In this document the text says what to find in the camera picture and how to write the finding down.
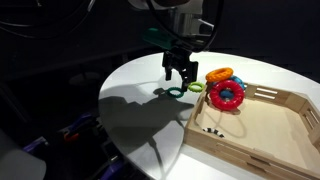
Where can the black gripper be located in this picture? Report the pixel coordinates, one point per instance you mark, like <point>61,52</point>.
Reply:
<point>178,58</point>

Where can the wooden slatted tray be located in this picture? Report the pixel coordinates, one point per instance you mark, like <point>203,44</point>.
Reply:
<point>260,133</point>

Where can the black white striped object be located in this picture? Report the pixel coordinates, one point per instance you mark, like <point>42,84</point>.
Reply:
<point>213,131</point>

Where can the orange black clamp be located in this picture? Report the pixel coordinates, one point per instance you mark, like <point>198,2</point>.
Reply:
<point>70,136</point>

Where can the grey chair seat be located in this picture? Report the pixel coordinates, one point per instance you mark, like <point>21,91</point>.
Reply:
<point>18,160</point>

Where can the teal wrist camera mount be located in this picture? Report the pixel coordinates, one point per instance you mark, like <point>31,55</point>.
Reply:
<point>156,37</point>

